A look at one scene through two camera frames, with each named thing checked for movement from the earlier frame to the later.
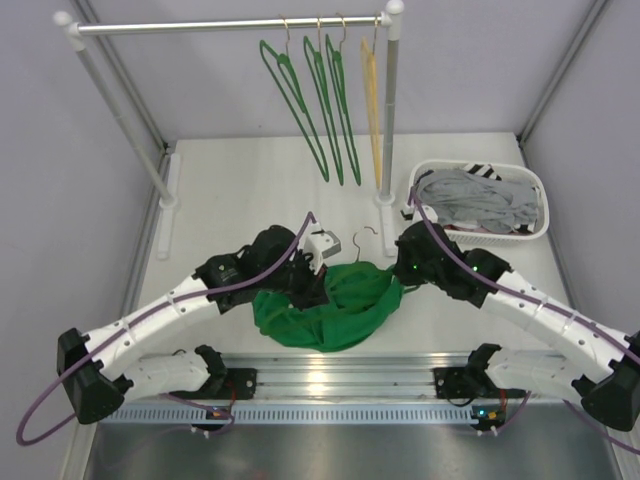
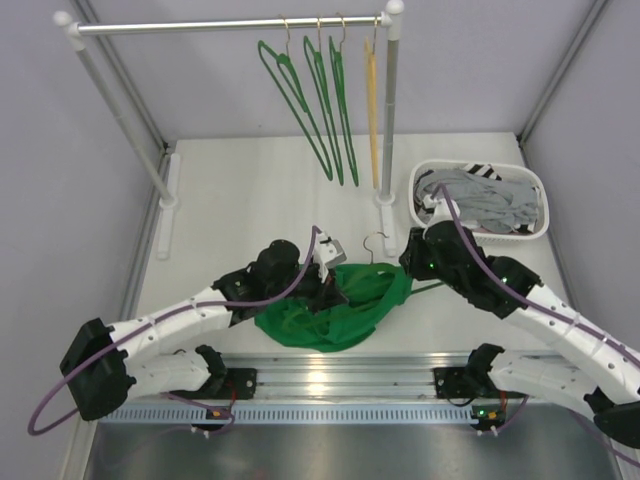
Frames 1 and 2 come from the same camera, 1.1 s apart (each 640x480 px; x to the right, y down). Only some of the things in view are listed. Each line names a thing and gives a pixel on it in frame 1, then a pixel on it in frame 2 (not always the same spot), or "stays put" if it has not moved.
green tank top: (361, 296) stays put
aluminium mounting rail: (347, 377) stays put
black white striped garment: (484, 170) stays put
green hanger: (357, 258) → (366, 240)
